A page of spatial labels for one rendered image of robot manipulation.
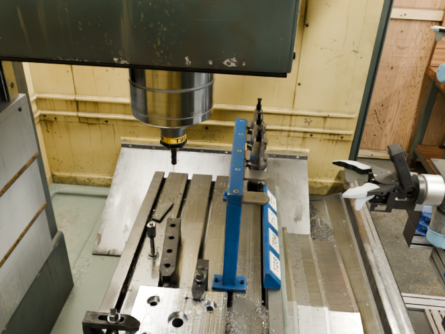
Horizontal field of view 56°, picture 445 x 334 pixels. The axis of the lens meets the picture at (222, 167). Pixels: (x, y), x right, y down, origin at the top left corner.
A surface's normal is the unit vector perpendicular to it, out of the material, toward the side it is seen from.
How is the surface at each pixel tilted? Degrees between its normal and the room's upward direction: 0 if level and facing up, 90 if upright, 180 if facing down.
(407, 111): 90
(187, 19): 90
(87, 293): 0
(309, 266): 8
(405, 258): 0
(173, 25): 90
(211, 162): 24
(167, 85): 90
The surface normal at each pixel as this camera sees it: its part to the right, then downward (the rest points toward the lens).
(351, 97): -0.07, 0.51
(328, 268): 0.05, -0.92
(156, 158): 0.01, -0.57
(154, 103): -0.30, 0.48
